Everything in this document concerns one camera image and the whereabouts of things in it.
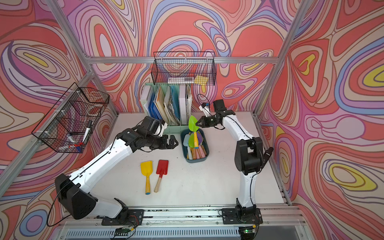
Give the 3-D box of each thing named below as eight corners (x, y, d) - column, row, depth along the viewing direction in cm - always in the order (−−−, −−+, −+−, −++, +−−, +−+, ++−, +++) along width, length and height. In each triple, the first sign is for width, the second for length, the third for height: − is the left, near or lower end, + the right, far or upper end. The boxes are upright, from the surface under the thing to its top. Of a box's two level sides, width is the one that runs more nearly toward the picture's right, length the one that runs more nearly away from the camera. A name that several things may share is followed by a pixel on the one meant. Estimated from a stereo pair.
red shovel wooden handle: (153, 192, 83) (152, 191, 81) (158, 162, 95) (157, 160, 93) (165, 192, 83) (164, 191, 81) (168, 162, 95) (168, 160, 93)
